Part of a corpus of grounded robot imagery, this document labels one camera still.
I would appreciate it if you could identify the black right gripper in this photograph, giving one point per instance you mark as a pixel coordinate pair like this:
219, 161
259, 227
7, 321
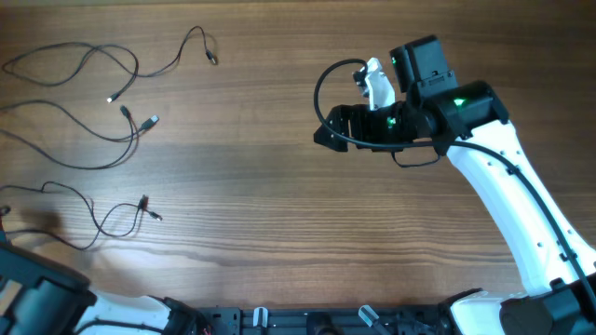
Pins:
344, 124

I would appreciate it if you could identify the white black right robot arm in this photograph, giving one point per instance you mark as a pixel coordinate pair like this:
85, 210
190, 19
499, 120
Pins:
470, 126

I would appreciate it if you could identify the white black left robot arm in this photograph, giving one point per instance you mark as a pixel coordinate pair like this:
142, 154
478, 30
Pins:
40, 296

